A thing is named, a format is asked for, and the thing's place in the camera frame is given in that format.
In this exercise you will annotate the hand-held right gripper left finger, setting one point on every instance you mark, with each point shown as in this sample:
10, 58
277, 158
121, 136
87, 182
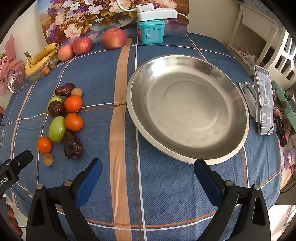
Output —
89, 183

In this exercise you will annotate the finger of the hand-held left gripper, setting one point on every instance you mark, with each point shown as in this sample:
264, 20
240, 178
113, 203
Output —
23, 158

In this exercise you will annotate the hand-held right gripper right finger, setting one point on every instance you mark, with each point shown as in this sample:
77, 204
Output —
208, 183

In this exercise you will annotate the brown longan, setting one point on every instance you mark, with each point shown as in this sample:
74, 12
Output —
76, 92
48, 159

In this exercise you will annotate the small orange tangerine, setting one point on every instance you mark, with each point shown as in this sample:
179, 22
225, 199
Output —
44, 145

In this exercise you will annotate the large wrinkled dark date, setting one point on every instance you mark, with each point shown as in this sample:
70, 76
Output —
72, 146

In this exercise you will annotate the green jujube fruit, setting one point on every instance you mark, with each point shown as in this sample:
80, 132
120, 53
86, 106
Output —
57, 129
55, 99

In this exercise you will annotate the round steel plate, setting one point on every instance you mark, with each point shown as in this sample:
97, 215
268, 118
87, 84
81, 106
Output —
187, 109

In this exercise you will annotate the blue plaid tablecloth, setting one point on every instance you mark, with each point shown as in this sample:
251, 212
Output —
148, 185

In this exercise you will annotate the round dark red date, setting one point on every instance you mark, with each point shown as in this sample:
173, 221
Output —
56, 109

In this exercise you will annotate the long red date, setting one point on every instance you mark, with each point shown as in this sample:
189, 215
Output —
64, 89

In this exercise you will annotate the purple printed card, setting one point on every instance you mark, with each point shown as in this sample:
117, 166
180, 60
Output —
290, 158

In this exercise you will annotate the small red fruit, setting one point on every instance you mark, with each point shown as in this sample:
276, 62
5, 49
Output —
45, 70

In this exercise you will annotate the dark cloth pile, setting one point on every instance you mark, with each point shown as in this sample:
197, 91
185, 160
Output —
281, 127

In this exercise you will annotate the white phone stand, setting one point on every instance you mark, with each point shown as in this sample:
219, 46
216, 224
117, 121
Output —
248, 97

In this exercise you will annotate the bunch of yellow bananas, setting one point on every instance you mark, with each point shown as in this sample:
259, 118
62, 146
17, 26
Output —
38, 61

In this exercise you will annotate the smartphone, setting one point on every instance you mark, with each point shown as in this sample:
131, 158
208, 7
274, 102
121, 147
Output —
264, 99

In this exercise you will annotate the green cardboard box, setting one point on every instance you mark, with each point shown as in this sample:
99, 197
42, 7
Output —
283, 99

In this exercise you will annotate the pale pink apple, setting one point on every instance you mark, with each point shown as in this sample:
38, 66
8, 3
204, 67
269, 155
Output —
65, 53

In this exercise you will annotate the medium red apple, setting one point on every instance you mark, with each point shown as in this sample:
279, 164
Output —
82, 45

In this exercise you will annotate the pink plastic bag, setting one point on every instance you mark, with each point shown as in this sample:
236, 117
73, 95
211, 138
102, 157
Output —
247, 56

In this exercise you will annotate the large red apple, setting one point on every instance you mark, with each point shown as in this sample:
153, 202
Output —
114, 38

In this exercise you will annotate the flower painting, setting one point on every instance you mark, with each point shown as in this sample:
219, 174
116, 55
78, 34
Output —
76, 18

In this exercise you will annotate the teal toy house box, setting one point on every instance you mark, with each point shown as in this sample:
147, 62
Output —
150, 32

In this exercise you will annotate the white power strip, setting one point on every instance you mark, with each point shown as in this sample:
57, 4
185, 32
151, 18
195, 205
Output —
157, 14

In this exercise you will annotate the white plug adapter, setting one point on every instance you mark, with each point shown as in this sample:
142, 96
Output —
144, 8

